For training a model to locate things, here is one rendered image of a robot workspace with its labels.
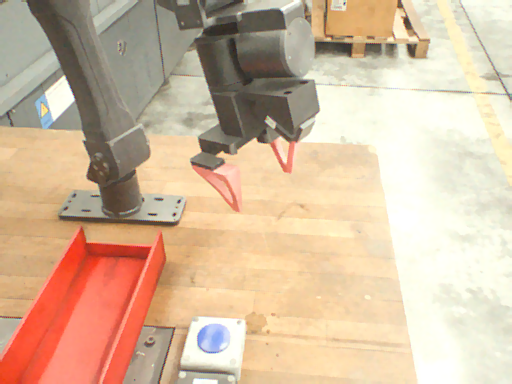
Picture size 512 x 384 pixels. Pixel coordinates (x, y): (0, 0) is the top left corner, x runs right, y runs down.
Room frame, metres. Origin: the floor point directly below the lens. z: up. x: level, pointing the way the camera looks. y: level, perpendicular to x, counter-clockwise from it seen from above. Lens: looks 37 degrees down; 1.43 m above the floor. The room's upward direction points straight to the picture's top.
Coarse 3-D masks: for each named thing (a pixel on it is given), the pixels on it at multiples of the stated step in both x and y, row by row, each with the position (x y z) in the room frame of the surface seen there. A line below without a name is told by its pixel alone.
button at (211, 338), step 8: (208, 328) 0.38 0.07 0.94; (216, 328) 0.38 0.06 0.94; (224, 328) 0.38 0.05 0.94; (200, 336) 0.37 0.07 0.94; (208, 336) 0.37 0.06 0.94; (216, 336) 0.37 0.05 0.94; (224, 336) 0.37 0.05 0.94; (200, 344) 0.36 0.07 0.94; (208, 344) 0.36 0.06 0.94; (216, 344) 0.36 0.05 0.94; (224, 344) 0.36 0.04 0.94; (208, 352) 0.35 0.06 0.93; (216, 352) 0.35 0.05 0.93
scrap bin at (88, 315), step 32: (64, 256) 0.48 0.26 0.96; (96, 256) 0.54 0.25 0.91; (128, 256) 0.53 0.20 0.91; (160, 256) 0.51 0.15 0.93; (64, 288) 0.46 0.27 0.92; (96, 288) 0.47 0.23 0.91; (128, 288) 0.47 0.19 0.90; (32, 320) 0.39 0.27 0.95; (64, 320) 0.42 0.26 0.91; (96, 320) 0.42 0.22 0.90; (128, 320) 0.38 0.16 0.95; (32, 352) 0.37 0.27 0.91; (64, 352) 0.37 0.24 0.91; (96, 352) 0.37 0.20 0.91; (128, 352) 0.36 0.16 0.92
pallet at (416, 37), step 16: (304, 0) 4.45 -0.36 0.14; (320, 0) 4.45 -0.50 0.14; (400, 0) 4.44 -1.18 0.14; (304, 16) 4.14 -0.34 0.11; (320, 16) 4.03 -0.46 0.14; (400, 16) 4.03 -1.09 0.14; (416, 16) 4.00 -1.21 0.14; (320, 32) 3.66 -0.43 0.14; (400, 32) 3.65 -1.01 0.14; (416, 32) 3.65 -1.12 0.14; (352, 48) 3.56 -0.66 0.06; (416, 48) 3.52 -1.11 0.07
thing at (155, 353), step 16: (0, 320) 0.42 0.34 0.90; (16, 320) 0.42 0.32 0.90; (0, 336) 0.40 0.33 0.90; (144, 336) 0.40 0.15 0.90; (160, 336) 0.40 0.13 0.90; (0, 352) 0.38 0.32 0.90; (144, 352) 0.37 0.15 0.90; (160, 352) 0.37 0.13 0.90; (128, 368) 0.35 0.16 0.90; (144, 368) 0.35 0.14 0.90; (160, 368) 0.35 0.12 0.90
